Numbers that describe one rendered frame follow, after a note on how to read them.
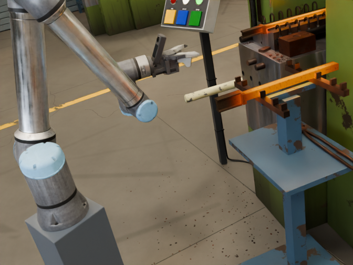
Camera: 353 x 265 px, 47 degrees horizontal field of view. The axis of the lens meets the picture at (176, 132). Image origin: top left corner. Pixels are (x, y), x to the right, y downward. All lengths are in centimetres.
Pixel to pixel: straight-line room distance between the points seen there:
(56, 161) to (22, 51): 39
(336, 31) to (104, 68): 87
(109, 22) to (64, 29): 528
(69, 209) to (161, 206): 103
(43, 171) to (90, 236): 32
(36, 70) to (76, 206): 50
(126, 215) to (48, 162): 113
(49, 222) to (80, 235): 12
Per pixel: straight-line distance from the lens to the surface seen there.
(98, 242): 160
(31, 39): 148
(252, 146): 153
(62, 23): 137
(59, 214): 150
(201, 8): 216
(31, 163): 143
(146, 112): 154
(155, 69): 168
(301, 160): 145
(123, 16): 668
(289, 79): 138
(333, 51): 170
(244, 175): 257
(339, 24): 164
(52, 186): 145
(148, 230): 231
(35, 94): 152
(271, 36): 179
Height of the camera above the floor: 150
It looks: 28 degrees down
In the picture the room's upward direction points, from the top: 12 degrees counter-clockwise
